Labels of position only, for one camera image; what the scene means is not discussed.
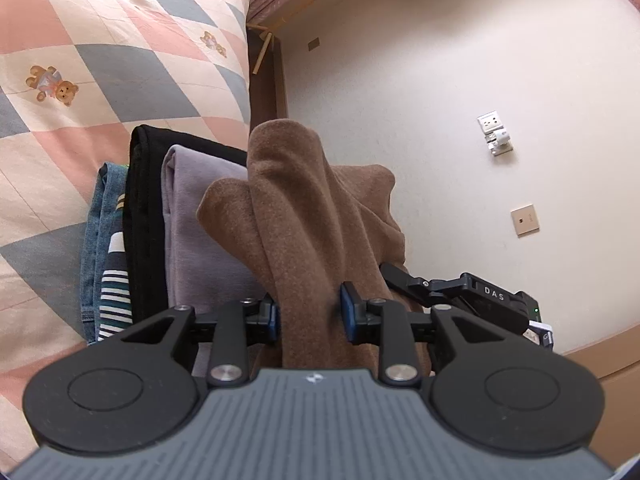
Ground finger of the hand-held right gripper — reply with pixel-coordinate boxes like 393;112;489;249
379;261;467;310

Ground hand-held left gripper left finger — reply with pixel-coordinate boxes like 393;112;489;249
120;294;280;388

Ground black folded garment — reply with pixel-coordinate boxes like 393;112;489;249
122;124;251;323

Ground checkered patchwork quilt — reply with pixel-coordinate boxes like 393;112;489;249
0;0;252;461

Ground beige wall plate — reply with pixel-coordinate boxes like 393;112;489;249
510;203;541;237

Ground striped folded shirt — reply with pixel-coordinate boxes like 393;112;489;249
95;192;135;343

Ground white wall socket with plug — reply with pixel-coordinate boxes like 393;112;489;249
477;109;515;158

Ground lavender folded garment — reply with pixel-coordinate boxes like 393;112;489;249
161;144;273;378

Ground brown garment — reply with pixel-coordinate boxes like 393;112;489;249
196;119;433;376

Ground folded blue jeans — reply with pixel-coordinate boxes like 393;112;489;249
80;161;132;346

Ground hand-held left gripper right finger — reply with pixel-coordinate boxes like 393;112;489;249
340;281;521;388

